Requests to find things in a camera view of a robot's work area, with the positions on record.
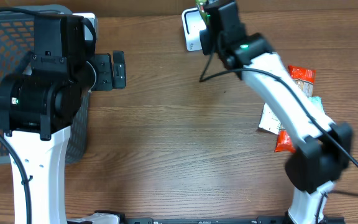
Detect green snack packet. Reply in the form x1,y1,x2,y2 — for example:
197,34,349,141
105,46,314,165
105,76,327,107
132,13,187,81
195,0,210,26

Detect white tube gold cap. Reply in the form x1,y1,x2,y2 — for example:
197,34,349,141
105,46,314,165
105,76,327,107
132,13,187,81
259,103,281,134

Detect spaghetti pack red ends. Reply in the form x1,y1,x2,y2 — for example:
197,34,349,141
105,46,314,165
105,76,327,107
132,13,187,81
274,65,316,153

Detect teal wipes packet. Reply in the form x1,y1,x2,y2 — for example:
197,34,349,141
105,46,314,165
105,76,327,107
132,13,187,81
309,96,325,114

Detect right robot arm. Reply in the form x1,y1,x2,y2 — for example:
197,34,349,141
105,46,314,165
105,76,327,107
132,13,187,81
196,1,352,223

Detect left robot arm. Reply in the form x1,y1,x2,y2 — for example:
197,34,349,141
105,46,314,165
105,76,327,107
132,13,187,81
0,14,126,223

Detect white barcode scanner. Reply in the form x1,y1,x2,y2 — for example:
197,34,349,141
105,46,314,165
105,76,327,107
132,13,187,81
181,7,206,52

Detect grey plastic shopping basket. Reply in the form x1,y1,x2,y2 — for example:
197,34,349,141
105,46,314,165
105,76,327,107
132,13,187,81
0,12,90,164

